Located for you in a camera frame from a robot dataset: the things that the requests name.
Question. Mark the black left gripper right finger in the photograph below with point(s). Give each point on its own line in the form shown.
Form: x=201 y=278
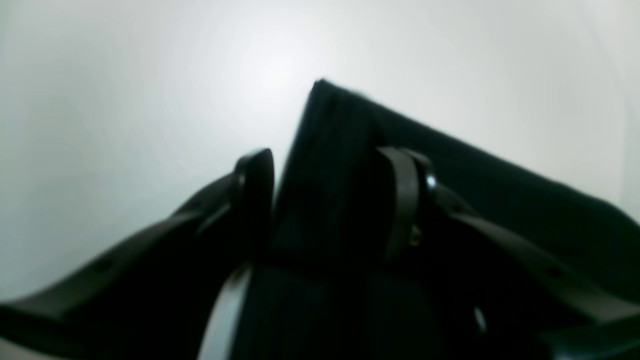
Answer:
x=497 y=295

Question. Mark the black T-shirt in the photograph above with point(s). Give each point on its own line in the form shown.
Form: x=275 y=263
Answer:
x=323 y=290

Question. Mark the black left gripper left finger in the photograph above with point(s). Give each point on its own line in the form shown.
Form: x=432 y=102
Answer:
x=151 y=295

